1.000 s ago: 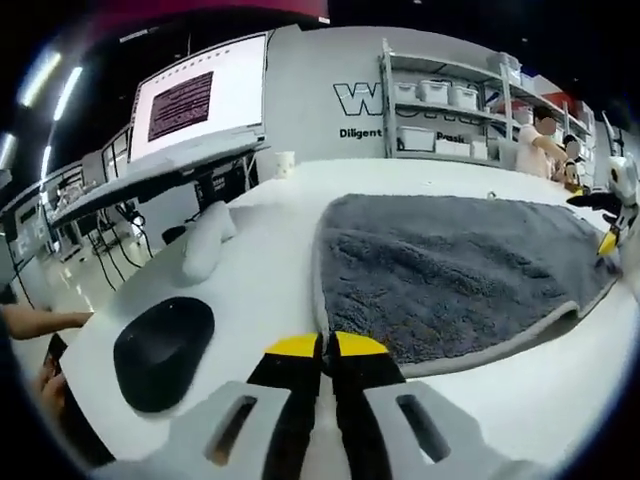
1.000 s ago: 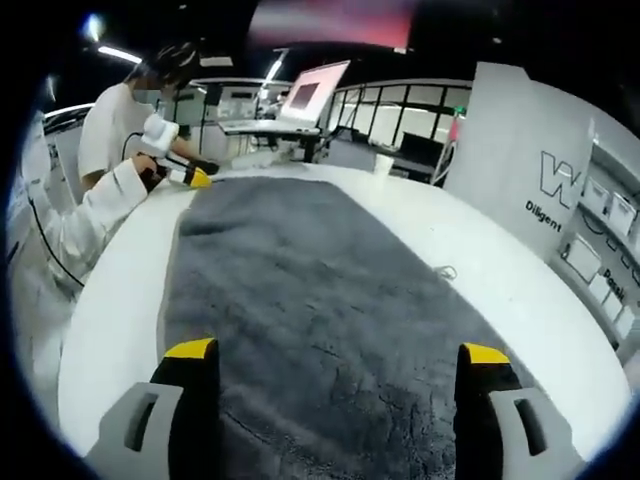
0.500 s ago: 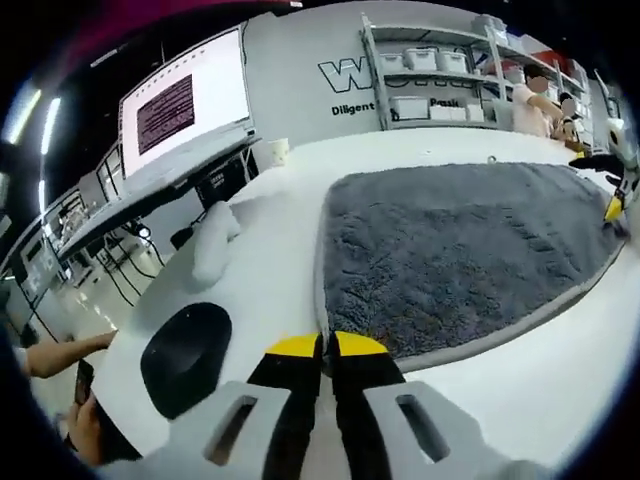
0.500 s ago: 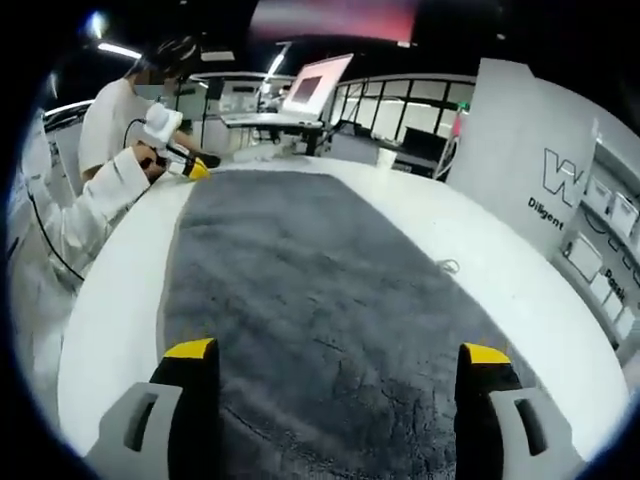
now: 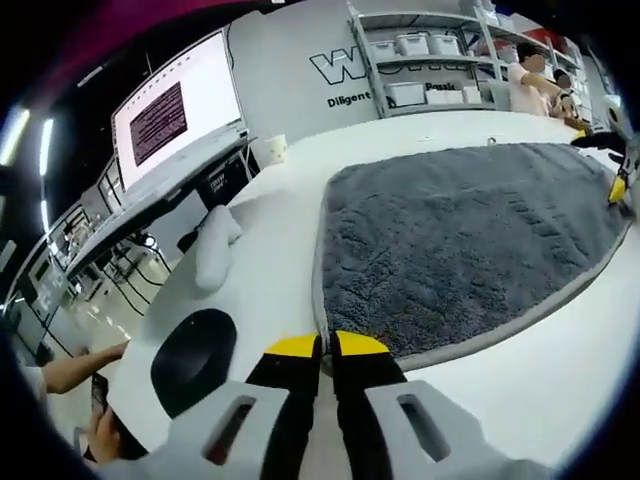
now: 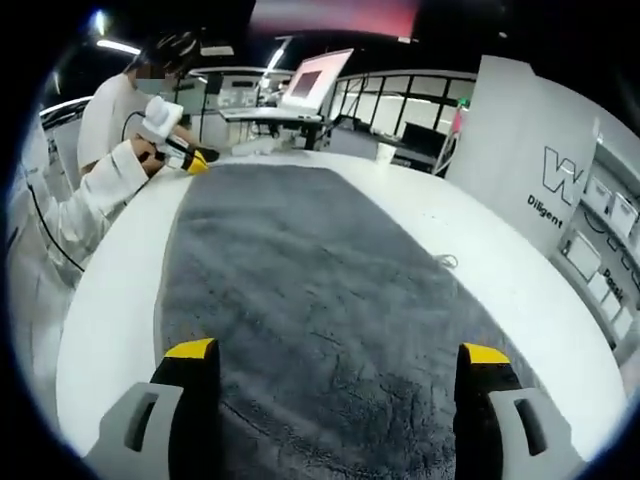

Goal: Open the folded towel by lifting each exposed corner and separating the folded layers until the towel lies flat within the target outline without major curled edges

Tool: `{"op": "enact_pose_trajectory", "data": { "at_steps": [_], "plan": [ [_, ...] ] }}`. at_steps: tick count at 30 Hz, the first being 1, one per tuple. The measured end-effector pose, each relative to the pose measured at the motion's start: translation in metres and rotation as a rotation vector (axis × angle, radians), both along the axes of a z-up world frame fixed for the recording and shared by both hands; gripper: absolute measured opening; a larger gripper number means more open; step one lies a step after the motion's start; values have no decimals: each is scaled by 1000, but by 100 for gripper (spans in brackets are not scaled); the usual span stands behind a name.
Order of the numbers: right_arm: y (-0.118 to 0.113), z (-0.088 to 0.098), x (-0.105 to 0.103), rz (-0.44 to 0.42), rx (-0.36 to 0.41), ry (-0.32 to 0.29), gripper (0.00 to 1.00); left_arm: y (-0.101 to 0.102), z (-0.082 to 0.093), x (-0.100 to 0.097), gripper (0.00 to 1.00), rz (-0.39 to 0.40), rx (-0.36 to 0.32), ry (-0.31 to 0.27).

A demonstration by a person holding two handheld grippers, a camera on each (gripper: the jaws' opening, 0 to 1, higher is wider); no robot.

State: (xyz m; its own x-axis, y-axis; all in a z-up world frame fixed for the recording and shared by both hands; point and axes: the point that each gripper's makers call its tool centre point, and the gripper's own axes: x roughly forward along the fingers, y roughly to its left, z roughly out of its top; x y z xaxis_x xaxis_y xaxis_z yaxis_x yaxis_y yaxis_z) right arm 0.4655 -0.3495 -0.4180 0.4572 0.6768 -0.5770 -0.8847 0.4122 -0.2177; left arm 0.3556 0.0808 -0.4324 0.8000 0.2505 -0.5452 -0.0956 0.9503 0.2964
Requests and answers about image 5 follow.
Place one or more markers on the grey towel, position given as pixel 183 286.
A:
pixel 450 240

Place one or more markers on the brown wooden box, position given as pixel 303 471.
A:
pixel 576 125

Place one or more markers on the black round stool seat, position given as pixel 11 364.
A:
pixel 195 360

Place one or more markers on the black phone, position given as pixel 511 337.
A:
pixel 99 392

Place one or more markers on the grey panel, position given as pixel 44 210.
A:
pixel 495 96

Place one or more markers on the white cardboard box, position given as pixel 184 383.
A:
pixel 444 97
pixel 471 95

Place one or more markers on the grey metal shelf rack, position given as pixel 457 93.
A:
pixel 475 65

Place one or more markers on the white padded object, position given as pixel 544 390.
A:
pixel 217 250

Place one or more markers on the large white storage bin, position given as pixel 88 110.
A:
pixel 405 95

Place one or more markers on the grey standing desk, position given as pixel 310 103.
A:
pixel 150 210

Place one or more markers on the cabinet with label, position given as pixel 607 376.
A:
pixel 220 182

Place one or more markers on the white paper cup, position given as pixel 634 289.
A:
pixel 276 150

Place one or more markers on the large display screen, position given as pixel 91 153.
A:
pixel 200 100

